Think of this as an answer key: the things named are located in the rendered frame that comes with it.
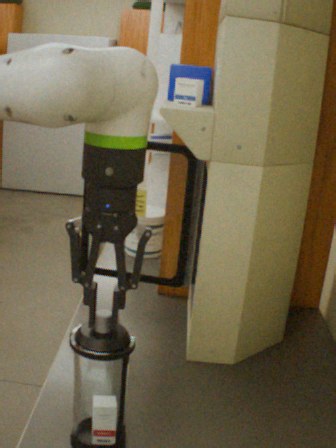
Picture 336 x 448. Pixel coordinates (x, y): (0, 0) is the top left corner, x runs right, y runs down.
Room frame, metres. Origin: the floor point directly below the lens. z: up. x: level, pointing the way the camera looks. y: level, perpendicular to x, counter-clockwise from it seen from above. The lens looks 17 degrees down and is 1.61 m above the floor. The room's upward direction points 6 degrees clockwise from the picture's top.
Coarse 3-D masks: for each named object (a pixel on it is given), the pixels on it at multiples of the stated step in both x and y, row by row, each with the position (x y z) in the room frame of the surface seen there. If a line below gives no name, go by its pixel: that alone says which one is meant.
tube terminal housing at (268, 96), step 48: (240, 48) 1.13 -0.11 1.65; (288, 48) 1.15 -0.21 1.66; (240, 96) 1.13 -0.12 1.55; (288, 96) 1.17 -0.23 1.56; (240, 144) 1.13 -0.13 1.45; (288, 144) 1.18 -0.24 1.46; (240, 192) 1.13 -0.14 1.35; (288, 192) 1.20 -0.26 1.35; (240, 240) 1.13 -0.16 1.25; (288, 240) 1.22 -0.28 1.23; (240, 288) 1.13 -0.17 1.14; (288, 288) 1.25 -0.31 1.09; (192, 336) 1.13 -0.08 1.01; (240, 336) 1.13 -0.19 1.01
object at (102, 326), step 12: (96, 312) 0.79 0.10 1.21; (108, 312) 0.80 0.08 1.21; (84, 324) 0.80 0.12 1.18; (96, 324) 0.79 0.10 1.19; (108, 324) 0.78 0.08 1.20; (120, 324) 0.82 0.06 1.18; (84, 336) 0.77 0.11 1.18; (96, 336) 0.77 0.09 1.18; (108, 336) 0.77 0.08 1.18; (120, 336) 0.78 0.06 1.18; (96, 348) 0.75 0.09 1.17; (108, 348) 0.75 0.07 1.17
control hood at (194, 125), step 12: (168, 108) 1.13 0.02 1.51; (180, 108) 1.15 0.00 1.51; (192, 108) 1.18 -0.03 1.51; (204, 108) 1.20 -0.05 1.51; (168, 120) 1.13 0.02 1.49; (180, 120) 1.13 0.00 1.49; (192, 120) 1.13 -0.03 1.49; (204, 120) 1.13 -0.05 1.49; (180, 132) 1.13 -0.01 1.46; (192, 132) 1.13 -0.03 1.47; (204, 132) 1.13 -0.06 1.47; (192, 144) 1.13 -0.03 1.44; (204, 144) 1.13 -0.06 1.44; (204, 156) 1.13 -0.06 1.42
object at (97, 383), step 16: (96, 352) 0.74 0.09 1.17; (112, 352) 0.75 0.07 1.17; (80, 368) 0.76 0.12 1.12; (96, 368) 0.75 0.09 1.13; (112, 368) 0.75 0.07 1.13; (80, 384) 0.76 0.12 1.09; (96, 384) 0.75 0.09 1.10; (112, 384) 0.76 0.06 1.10; (80, 400) 0.76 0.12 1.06; (96, 400) 0.75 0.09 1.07; (112, 400) 0.76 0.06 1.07; (80, 416) 0.76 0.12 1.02; (96, 416) 0.75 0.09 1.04; (112, 416) 0.76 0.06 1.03; (80, 432) 0.76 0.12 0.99; (96, 432) 0.75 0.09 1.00; (112, 432) 0.76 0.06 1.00
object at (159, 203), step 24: (144, 168) 1.46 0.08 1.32; (168, 168) 1.45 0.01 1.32; (144, 192) 1.45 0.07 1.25; (168, 192) 1.45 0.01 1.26; (144, 216) 1.45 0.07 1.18; (168, 216) 1.44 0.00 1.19; (168, 240) 1.44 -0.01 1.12; (96, 264) 1.47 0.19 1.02; (144, 264) 1.45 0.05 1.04; (168, 264) 1.44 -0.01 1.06
